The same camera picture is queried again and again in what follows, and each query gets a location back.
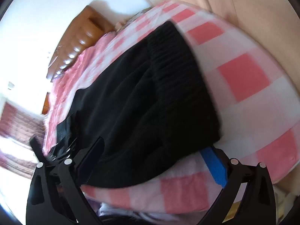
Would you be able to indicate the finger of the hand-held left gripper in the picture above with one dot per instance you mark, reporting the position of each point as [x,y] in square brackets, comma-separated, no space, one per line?
[36,147]
[65,136]

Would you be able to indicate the brown wooden bedside cabinet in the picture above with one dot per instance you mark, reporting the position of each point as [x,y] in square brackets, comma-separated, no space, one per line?
[46,104]

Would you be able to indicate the wooden bed headboard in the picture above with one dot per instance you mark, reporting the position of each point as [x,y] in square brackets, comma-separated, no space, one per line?
[82,35]

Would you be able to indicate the person's clothing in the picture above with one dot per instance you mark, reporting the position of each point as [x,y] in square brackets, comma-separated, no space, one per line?
[121,215]

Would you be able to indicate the light wooden wardrobe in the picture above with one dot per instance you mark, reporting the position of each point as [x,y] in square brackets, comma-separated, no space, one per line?
[257,4]

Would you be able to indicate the pink quilt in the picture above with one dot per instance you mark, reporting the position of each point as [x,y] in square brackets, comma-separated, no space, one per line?
[70,84]

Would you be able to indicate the black pants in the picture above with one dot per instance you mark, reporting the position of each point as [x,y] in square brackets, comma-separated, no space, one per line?
[145,103]

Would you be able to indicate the pink checkered bed sheet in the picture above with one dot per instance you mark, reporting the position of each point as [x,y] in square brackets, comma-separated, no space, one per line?
[243,75]

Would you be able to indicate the red patterned curtain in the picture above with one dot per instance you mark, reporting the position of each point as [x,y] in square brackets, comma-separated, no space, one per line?
[18,121]

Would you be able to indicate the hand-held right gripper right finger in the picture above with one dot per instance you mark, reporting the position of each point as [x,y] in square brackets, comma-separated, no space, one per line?
[214,166]

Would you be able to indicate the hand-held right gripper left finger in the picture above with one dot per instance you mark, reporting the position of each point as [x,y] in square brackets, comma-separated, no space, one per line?
[93,159]

